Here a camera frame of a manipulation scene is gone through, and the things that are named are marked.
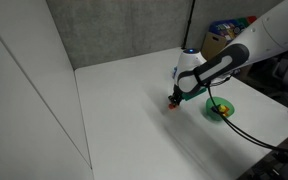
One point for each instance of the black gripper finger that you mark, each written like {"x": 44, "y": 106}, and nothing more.
{"x": 176, "y": 103}
{"x": 170, "y": 99}

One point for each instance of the orange block in bowl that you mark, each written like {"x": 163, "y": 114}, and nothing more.
{"x": 227, "y": 114}

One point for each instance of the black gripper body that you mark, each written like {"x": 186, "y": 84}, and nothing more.
{"x": 177, "y": 94}

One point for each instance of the black office chair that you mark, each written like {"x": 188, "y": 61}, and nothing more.
{"x": 271, "y": 76}

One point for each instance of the cardboard box with toys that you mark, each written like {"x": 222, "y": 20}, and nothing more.
{"x": 221, "y": 33}

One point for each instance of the yellow block in bowl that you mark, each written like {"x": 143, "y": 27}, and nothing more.
{"x": 222, "y": 108}

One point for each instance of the black tripod stand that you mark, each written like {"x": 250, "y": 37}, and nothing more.
{"x": 188, "y": 24}

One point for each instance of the green bowl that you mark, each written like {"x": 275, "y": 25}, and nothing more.
{"x": 212, "y": 108}

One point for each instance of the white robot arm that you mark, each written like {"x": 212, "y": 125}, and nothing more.
{"x": 266, "y": 37}

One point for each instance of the orange dice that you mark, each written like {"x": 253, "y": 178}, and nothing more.
{"x": 171, "y": 106}

